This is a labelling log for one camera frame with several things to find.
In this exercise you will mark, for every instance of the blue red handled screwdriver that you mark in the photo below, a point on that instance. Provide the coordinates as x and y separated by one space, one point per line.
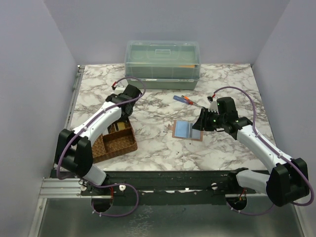
180 99

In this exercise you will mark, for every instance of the clear green plastic storage box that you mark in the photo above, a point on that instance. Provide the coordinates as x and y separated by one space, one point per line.
162 64

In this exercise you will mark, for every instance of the credit card in tray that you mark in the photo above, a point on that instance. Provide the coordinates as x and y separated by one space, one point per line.
118 126

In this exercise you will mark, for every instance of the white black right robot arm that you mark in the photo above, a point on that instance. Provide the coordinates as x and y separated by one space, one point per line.
286 180

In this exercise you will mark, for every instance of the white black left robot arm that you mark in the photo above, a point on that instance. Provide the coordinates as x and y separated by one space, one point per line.
74 147

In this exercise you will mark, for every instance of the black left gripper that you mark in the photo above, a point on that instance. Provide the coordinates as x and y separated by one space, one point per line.
123 118

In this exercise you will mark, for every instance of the tan leather card holder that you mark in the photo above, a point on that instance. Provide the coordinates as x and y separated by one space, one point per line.
184 130

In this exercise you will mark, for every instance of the orange grey small screwdriver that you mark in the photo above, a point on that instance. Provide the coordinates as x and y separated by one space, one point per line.
191 102

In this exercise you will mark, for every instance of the brown woven divided tray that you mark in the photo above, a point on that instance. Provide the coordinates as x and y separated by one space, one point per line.
114 144

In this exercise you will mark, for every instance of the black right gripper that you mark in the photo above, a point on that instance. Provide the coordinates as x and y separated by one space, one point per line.
202 124

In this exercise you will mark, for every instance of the aluminium extrusion rail left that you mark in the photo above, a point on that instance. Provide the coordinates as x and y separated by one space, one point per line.
55 188

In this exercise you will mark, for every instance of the black metal base rail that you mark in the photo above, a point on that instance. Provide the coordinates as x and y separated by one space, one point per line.
167 188

